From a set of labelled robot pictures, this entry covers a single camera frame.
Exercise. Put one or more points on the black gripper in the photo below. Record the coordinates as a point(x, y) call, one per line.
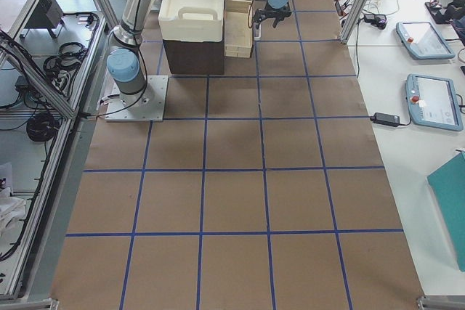
point(259, 17)

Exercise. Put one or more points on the light wooden drawer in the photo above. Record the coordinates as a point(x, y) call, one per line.
point(238, 28)

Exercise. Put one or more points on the dark wooden drawer cabinet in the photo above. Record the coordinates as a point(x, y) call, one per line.
point(195, 58)

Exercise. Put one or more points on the white foam tray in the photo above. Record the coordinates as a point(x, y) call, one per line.
point(192, 20)

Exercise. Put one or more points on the blue teach pendant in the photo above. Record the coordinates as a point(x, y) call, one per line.
point(432, 102)
point(423, 41)

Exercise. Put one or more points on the black power adapter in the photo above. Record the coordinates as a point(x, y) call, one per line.
point(385, 119)

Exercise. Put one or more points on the teal folder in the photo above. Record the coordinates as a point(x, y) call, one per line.
point(447, 183)

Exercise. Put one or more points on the aluminium frame post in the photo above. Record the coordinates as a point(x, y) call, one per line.
point(357, 1)

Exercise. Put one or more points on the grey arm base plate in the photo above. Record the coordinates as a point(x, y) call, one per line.
point(148, 106)

